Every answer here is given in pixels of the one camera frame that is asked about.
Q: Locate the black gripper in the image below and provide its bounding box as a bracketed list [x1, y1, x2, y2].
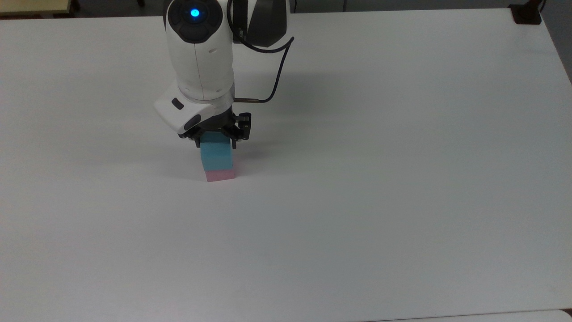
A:
[178, 110, 252, 150]

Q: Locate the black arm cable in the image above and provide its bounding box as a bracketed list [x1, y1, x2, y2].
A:
[227, 0, 295, 104]

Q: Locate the blue cube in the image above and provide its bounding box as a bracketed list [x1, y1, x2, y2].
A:
[199, 133, 234, 172]

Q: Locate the pink cube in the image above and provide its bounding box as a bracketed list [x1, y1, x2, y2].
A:
[205, 167, 236, 183]

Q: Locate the wooden furniture piece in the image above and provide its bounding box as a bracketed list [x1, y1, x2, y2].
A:
[0, 0, 73, 19]

